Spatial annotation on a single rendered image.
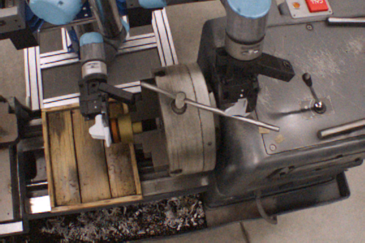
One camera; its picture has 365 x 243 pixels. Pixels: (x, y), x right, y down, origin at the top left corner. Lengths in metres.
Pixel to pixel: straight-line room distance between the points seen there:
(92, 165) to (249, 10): 0.83
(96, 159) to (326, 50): 0.79
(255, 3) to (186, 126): 0.43
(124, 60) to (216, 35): 1.18
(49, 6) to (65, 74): 1.28
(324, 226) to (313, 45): 1.41
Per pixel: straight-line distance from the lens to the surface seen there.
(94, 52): 1.20
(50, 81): 2.23
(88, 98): 1.14
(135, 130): 1.10
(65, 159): 1.34
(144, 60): 2.20
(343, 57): 1.14
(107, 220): 1.60
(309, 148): 1.00
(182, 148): 1.00
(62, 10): 0.96
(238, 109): 0.87
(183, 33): 2.53
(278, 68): 0.81
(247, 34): 0.70
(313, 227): 2.32
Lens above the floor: 2.16
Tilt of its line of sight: 68 degrees down
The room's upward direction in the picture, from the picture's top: 8 degrees clockwise
